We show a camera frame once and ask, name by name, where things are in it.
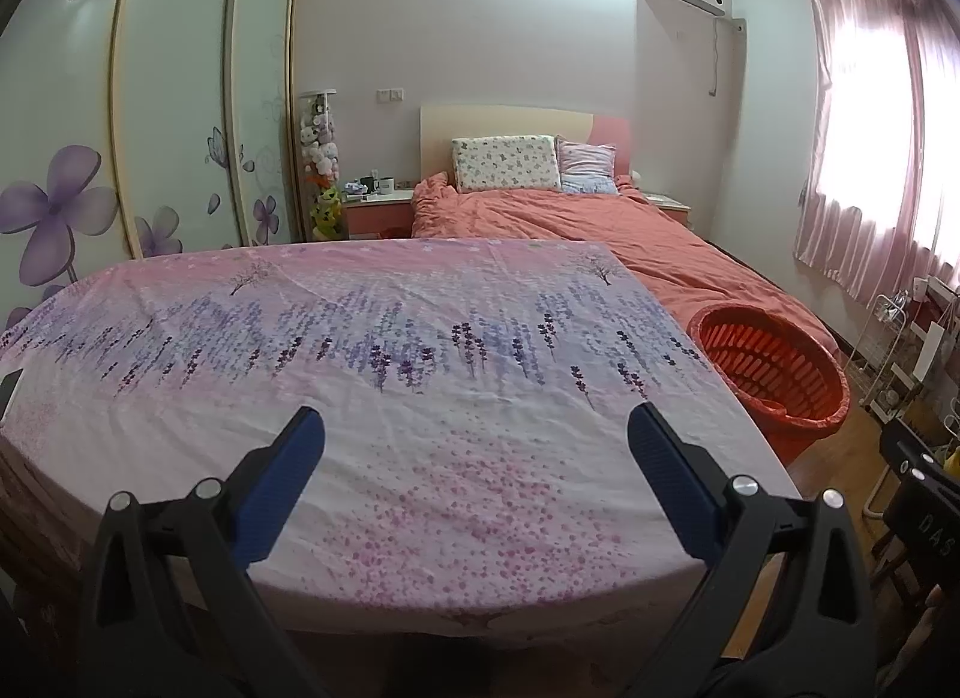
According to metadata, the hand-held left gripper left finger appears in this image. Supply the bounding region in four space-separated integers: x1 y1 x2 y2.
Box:
75 405 331 698

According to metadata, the pink curtain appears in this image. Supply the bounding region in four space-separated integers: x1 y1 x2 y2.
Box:
793 0 931 294
911 0 960 279

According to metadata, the clear tube of plush toys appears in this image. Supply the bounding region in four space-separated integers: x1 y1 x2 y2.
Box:
298 91 342 193

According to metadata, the white wire rack cart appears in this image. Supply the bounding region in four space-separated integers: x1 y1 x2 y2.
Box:
855 293 912 399

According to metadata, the floral sliding-door wardrobe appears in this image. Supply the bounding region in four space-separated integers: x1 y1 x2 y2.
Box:
0 0 301 332

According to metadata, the pink white nightstand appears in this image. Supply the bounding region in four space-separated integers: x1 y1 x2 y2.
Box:
341 189 415 240
645 192 691 228

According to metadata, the green yellow plush toy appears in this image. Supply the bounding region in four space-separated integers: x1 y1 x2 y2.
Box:
311 184 344 242

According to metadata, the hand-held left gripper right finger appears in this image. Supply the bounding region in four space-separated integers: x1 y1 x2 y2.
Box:
627 402 878 698

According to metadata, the pink striped pillow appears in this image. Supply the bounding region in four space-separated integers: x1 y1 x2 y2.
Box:
556 137 620 195

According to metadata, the air conditioner hose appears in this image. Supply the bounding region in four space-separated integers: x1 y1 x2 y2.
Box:
709 16 747 95

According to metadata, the pink floral tablecloth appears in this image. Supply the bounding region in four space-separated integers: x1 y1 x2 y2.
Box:
0 237 803 639

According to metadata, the white floral pillow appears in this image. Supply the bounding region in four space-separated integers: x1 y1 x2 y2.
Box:
451 136 562 193

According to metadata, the white shelf cart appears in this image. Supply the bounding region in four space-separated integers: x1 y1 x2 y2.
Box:
870 278 960 437

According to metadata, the beige pink headboard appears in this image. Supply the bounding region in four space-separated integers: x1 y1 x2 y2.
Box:
418 104 632 182

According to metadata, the bed with coral duvet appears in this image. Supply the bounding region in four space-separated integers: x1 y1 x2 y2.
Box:
411 173 837 362

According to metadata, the white metal tube frame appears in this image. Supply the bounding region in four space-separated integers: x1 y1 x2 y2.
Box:
862 458 890 519

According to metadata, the orange plastic laundry basket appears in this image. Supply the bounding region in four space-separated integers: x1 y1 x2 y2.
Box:
686 304 852 470

